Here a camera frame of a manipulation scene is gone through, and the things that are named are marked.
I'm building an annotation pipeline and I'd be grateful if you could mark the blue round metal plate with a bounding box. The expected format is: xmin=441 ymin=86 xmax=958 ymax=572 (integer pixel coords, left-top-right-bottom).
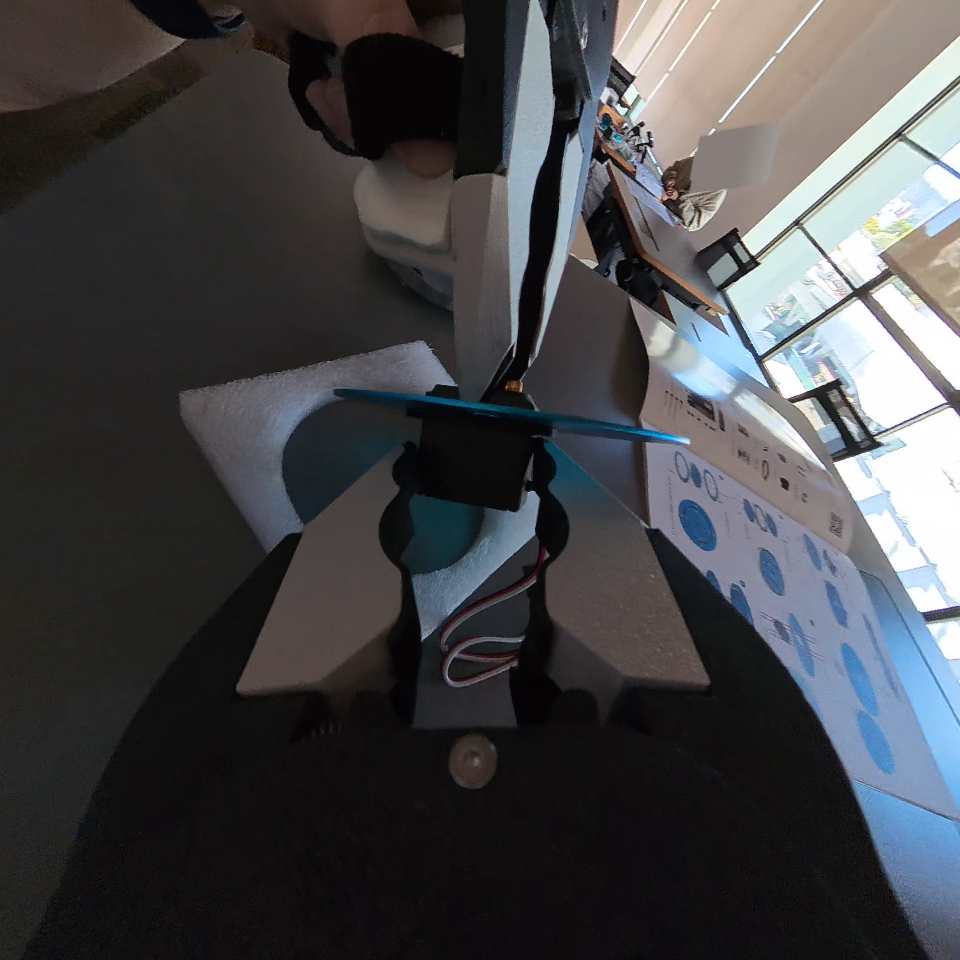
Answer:
xmin=332 ymin=386 xmax=693 ymax=447

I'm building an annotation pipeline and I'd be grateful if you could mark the red white servo cable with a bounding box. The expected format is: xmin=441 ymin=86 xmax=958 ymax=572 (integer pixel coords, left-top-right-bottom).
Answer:
xmin=438 ymin=547 xmax=549 ymax=687

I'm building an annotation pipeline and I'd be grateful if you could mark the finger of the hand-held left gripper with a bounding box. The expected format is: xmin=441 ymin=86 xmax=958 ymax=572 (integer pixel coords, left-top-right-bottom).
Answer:
xmin=452 ymin=0 xmax=560 ymax=402
xmin=516 ymin=120 xmax=594 ymax=378

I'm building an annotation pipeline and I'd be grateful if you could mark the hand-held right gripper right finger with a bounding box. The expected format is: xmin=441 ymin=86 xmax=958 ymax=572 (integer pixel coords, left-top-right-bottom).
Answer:
xmin=513 ymin=438 xmax=712 ymax=725

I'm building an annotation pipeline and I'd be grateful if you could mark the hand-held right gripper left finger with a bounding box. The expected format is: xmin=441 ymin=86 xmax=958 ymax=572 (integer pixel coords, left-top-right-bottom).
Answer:
xmin=236 ymin=441 xmax=421 ymax=725

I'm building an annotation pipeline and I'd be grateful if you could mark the black frame chair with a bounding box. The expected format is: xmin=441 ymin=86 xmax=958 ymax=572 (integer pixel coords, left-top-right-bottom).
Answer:
xmin=791 ymin=378 xmax=882 ymax=460
xmin=697 ymin=228 xmax=762 ymax=292

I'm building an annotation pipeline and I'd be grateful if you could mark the wood-edged dark desk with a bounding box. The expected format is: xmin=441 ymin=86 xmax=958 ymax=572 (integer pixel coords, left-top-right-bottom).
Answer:
xmin=588 ymin=97 xmax=732 ymax=316

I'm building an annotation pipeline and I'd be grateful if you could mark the large grid window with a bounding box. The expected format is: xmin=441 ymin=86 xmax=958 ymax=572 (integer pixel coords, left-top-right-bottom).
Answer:
xmin=723 ymin=90 xmax=960 ymax=661

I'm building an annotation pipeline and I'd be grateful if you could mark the dark grey desk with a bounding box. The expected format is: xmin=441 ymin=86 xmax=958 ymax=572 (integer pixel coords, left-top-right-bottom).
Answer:
xmin=0 ymin=45 xmax=960 ymax=960

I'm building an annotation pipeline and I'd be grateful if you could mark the white foam sheet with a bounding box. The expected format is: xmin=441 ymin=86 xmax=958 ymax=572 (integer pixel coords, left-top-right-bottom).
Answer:
xmin=178 ymin=341 xmax=545 ymax=642

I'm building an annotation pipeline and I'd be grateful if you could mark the open instruction booklet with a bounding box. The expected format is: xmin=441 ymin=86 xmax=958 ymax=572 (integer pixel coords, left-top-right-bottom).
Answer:
xmin=639 ymin=352 xmax=942 ymax=822

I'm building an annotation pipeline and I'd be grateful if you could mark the person's left hand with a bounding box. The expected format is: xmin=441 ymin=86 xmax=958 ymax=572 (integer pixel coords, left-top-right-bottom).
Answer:
xmin=255 ymin=0 xmax=468 ymax=181

